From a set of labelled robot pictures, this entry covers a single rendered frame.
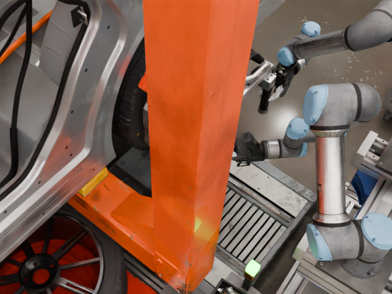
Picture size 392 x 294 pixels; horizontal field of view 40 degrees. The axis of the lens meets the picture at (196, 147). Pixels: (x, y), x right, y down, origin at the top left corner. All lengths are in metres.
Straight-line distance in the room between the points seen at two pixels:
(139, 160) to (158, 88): 1.59
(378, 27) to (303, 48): 0.33
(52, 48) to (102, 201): 0.60
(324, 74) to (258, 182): 0.98
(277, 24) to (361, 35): 1.87
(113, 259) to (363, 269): 0.94
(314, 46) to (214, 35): 1.17
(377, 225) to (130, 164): 1.38
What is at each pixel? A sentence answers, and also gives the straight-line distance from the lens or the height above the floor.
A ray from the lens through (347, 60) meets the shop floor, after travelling 3.68.
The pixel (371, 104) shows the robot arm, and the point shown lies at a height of 1.30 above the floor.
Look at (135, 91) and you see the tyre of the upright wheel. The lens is 1.95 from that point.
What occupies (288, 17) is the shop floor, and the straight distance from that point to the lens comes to 3.87.
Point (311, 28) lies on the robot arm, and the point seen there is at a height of 1.01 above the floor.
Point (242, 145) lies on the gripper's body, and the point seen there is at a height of 0.84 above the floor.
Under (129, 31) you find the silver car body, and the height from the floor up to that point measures 1.32.
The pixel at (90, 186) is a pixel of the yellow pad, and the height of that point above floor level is 0.71.
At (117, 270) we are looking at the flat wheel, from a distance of 2.17.
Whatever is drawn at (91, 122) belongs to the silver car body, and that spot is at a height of 1.04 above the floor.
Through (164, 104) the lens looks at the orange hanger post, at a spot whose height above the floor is 1.58.
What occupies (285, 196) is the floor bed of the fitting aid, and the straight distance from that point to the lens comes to 2.86.
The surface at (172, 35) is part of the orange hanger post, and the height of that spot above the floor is 1.80.
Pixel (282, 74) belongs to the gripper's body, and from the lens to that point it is 2.23.
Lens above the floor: 2.51
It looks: 55 degrees down
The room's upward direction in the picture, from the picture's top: 4 degrees clockwise
